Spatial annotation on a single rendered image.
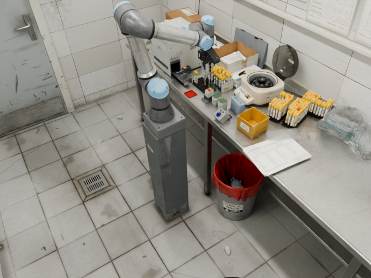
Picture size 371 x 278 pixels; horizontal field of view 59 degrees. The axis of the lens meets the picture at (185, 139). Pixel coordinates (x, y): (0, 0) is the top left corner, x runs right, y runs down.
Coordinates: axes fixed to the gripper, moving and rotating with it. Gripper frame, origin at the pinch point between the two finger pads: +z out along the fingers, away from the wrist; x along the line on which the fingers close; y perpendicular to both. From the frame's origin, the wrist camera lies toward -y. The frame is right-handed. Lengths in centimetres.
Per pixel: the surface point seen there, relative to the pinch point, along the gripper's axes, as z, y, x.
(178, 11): 2, 99, -38
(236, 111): 17.0, -24.1, -3.9
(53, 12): 3, 170, 51
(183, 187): 76, -15, 32
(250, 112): 13.3, -32.8, -7.1
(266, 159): 19, -63, 7
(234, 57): 14, 26, -42
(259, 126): 13.1, -45.9, -2.4
